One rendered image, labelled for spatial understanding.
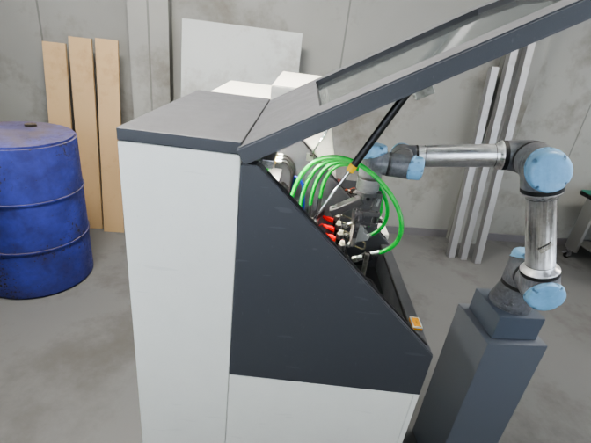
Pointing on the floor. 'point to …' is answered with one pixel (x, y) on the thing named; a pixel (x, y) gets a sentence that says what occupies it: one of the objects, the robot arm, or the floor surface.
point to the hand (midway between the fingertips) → (350, 243)
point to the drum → (41, 211)
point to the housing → (185, 254)
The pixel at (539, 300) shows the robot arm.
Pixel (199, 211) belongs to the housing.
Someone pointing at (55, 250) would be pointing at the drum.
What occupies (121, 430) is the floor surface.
